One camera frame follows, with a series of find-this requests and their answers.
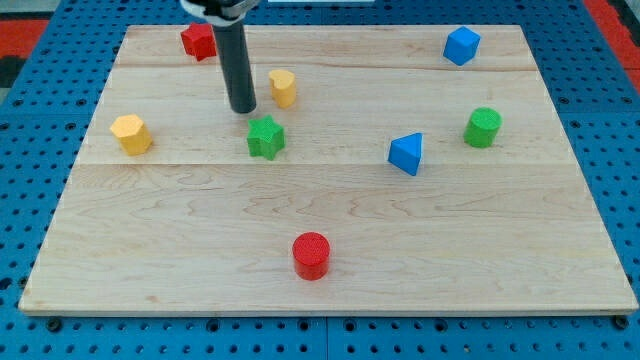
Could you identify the yellow hexagon block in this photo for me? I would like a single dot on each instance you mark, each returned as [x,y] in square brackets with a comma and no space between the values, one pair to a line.
[132,134]

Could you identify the red star block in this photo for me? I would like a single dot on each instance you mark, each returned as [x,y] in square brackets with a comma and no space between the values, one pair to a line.
[198,41]

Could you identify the green cylinder block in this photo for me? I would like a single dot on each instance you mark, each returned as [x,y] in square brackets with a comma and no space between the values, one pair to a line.
[482,127]

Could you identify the blue cube block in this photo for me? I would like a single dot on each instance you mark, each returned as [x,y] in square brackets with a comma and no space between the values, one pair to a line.
[461,45]

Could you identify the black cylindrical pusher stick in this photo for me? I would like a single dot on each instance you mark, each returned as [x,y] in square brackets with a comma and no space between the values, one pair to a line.
[234,60]

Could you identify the red cylinder block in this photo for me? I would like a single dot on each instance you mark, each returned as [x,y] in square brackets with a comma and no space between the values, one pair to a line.
[311,253]

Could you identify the green star block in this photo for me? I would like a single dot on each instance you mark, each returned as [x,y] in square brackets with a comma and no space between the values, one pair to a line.
[265,137]

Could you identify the light wooden board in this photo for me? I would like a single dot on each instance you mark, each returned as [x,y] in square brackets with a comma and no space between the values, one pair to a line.
[197,227]

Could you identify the blue triangle block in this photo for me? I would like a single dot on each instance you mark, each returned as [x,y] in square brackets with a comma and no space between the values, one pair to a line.
[406,153]

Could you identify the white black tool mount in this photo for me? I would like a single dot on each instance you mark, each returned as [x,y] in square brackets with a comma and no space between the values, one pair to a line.
[219,12]

